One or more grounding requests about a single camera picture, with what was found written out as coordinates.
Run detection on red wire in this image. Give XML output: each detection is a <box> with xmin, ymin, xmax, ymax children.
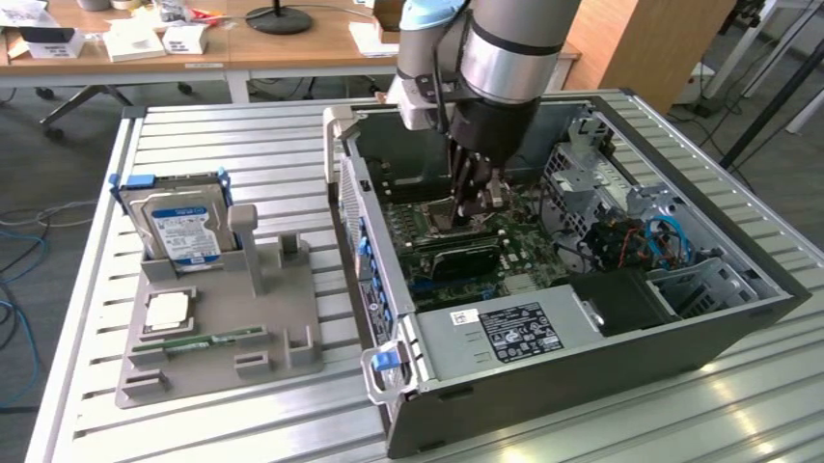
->
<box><xmin>616</xmin><ymin>226</ymin><xmax>645</xmax><ymax>269</ymax></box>

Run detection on blue floor cable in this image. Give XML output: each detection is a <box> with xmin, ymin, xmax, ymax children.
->
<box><xmin>0</xmin><ymin>231</ymin><xmax>51</xmax><ymax>411</ymax></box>

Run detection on grey parts rack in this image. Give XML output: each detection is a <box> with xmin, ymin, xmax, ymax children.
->
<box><xmin>114</xmin><ymin>202</ymin><xmax>327</xmax><ymax>411</ymax></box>

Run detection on white table frame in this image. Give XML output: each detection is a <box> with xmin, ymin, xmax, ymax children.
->
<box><xmin>700</xmin><ymin>0</ymin><xmax>824</xmax><ymax>134</ymax></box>

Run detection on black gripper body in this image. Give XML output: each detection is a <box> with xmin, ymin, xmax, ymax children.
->
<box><xmin>448</xmin><ymin>95</ymin><xmax>544</xmax><ymax>168</ymax></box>

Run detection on green RAM stick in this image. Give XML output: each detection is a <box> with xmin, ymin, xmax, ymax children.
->
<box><xmin>132</xmin><ymin>326</ymin><xmax>267</xmax><ymax>356</ymax></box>

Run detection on open white box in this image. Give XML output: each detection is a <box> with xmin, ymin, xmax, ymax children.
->
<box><xmin>102</xmin><ymin>21</ymin><xmax>167</xmax><ymax>63</ymax></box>

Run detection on black graphics card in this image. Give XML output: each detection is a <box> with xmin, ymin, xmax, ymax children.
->
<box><xmin>426</xmin><ymin>242</ymin><xmax>505</xmax><ymax>282</ymax></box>

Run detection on small printed white box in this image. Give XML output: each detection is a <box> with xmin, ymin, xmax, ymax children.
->
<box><xmin>162</xmin><ymin>24</ymin><xmax>209</xmax><ymax>55</ymax></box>

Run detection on black lamp base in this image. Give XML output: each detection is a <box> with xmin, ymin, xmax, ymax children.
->
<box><xmin>243</xmin><ymin>0</ymin><xmax>315</xmax><ymax>36</ymax></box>

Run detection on long wooden desk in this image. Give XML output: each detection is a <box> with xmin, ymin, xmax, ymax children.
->
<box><xmin>0</xmin><ymin>0</ymin><xmax>581</xmax><ymax>91</ymax></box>

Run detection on white paper stack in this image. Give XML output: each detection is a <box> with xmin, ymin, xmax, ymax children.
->
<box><xmin>349</xmin><ymin>21</ymin><xmax>402</xmax><ymax>58</ymax></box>

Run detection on low metal disk bay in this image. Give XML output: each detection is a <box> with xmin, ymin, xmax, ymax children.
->
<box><xmin>647</xmin><ymin>258</ymin><xmax>761</xmax><ymax>319</ymax></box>

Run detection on black RAM slot row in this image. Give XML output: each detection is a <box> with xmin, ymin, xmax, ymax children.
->
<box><xmin>382</xmin><ymin>173</ymin><xmax>458</xmax><ymax>204</ymax></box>

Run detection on wooden cabinet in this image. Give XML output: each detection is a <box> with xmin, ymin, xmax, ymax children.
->
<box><xmin>558</xmin><ymin>0</ymin><xmax>739</xmax><ymax>115</ymax></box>

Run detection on installed RAM stick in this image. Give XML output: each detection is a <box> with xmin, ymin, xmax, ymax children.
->
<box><xmin>412</xmin><ymin>231</ymin><xmax>508</xmax><ymax>255</ymax></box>

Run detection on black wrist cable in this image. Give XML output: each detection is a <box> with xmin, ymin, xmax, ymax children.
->
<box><xmin>432</xmin><ymin>14</ymin><xmax>476</xmax><ymax>135</ymax></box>

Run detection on white box black lid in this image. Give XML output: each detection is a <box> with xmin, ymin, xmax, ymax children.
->
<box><xmin>18</xmin><ymin>26</ymin><xmax>87</xmax><ymax>60</ymax></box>

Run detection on blue wire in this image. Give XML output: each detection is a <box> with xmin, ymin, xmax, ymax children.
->
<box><xmin>645</xmin><ymin>214</ymin><xmax>696</xmax><ymax>269</ymax></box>

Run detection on black fan shroud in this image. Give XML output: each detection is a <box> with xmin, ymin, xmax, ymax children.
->
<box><xmin>569</xmin><ymin>267</ymin><xmax>681</xmax><ymax>337</ymax></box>

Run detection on brown cardboard box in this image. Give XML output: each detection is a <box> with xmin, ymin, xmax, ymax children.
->
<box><xmin>373</xmin><ymin>0</ymin><xmax>406</xmax><ymax>33</ymax></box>

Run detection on tall metal disk bay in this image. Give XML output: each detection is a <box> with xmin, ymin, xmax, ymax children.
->
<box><xmin>540</xmin><ymin>142</ymin><xmax>645</xmax><ymax>232</ymax></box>

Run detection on printed paper sheets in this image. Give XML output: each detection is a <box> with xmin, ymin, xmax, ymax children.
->
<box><xmin>0</xmin><ymin>0</ymin><xmax>54</xmax><ymax>28</ymax></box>

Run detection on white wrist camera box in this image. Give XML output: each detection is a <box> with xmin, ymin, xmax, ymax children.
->
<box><xmin>393</xmin><ymin>71</ymin><xmax>465</xmax><ymax>130</ymax></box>

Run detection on black open PC case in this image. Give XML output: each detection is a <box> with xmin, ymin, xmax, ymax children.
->
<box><xmin>321</xmin><ymin>94</ymin><xmax>814</xmax><ymax>459</ymax></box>

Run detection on silver CPU chip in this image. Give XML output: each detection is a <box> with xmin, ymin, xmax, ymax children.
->
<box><xmin>144</xmin><ymin>293</ymin><xmax>194</xmax><ymax>334</ymax></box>

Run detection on hard disk blue carrier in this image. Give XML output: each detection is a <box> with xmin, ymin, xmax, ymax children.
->
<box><xmin>107</xmin><ymin>167</ymin><xmax>234</xmax><ymax>267</ymax></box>

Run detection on grey power supply unit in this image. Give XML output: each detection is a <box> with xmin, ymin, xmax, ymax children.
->
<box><xmin>414</xmin><ymin>284</ymin><xmax>607</xmax><ymax>382</ymax></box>

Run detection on black slanted pole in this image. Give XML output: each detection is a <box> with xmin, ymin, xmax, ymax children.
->
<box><xmin>719</xmin><ymin>50</ymin><xmax>824</xmax><ymax>170</ymax></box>

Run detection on black chair base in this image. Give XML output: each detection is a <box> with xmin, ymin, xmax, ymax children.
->
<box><xmin>35</xmin><ymin>84</ymin><xmax>136</xmax><ymax>141</ymax></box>

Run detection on CPU socket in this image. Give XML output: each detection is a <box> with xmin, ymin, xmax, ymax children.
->
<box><xmin>417</xmin><ymin>197</ymin><xmax>484</xmax><ymax>240</ymax></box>

